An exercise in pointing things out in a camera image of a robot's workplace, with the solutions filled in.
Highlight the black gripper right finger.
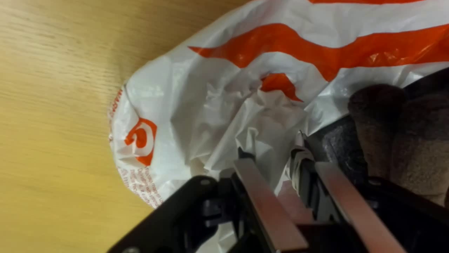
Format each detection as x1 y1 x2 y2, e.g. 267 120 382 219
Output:
291 135 408 253

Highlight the brown moose plush toy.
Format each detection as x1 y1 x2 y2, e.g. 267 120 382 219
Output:
349 84 449 206

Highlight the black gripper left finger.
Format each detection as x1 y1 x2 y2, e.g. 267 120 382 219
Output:
235 150 309 253

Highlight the white orange plastic bag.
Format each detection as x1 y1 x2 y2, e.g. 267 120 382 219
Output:
109 0 449 253

